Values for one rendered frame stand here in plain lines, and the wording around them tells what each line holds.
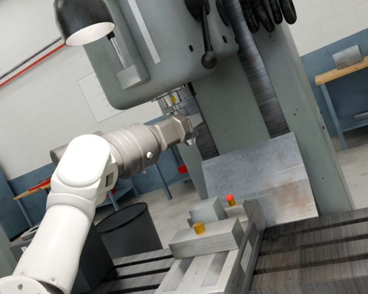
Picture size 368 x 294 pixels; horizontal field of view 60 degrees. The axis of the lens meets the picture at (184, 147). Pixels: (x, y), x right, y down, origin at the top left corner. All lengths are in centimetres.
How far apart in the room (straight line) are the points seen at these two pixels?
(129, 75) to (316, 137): 64
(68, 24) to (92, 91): 561
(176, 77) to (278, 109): 49
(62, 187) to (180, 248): 32
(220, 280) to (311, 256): 20
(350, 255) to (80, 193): 48
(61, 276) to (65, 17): 31
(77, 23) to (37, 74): 639
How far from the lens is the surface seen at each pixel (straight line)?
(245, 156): 104
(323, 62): 482
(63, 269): 44
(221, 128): 105
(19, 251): 108
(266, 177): 102
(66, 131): 663
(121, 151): 55
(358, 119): 439
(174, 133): 61
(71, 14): 45
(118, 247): 257
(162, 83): 59
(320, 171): 106
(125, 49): 57
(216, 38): 75
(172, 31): 58
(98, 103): 602
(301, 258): 71
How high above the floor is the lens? 128
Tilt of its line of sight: 8 degrees down
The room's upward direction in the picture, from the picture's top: 24 degrees counter-clockwise
